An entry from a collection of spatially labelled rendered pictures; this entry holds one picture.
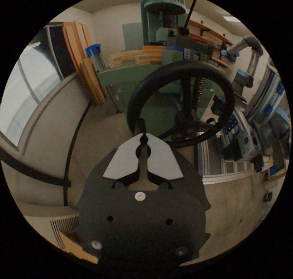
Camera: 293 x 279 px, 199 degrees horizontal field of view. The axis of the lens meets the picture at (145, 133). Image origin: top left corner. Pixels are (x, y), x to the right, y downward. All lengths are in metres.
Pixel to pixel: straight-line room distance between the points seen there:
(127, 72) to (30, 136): 1.17
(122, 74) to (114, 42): 2.61
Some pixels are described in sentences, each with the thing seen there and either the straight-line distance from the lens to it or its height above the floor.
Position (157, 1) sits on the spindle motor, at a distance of 0.46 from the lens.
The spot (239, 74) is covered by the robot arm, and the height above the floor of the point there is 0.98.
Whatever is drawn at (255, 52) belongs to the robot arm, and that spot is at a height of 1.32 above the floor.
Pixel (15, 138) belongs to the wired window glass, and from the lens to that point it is 1.27.
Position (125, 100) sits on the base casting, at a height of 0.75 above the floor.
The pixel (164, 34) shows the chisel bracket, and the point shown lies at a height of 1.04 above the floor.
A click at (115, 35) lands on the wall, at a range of 2.93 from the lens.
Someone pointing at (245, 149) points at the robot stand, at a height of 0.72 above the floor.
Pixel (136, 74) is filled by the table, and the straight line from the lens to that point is 0.32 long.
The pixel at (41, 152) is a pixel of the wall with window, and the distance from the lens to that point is 1.27.
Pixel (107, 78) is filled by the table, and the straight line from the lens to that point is 0.34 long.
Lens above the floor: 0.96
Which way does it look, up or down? 57 degrees down
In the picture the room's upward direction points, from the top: 5 degrees counter-clockwise
